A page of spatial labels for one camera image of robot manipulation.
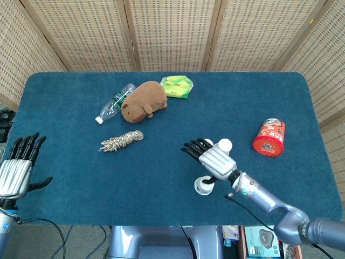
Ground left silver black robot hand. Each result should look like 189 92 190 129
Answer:
0 132 53 200

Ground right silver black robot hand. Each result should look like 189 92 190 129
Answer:
181 138 238 187

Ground white paper cup blue flower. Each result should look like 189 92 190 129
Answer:
194 175 216 195

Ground black devices beside table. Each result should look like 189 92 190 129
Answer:
0 107 14 144

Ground red round snack canister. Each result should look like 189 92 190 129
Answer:
252 118 286 158

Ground blue fabric table cover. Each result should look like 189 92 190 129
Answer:
12 71 343 227

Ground colourful small package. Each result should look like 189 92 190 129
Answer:
222 226 240 240

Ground green snack packet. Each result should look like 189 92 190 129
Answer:
160 76 195 99

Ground teal product box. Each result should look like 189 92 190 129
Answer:
244 226 280 259

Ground brown capybara plush toy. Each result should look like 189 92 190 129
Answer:
121 80 168 124

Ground grey robot torso base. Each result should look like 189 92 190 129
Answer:
107 225 224 259

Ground clear plastic water bottle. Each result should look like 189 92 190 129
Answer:
95 83 136 125

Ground woven rattan folding screen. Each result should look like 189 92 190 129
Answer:
0 0 345 206

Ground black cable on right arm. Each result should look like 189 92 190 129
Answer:
225 193 335 259

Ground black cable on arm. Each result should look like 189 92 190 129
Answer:
225 193 335 259
16 217 67 259

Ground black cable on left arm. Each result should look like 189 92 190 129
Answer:
16 217 67 259

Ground beige braided rope bundle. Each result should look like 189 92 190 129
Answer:
98 129 144 153

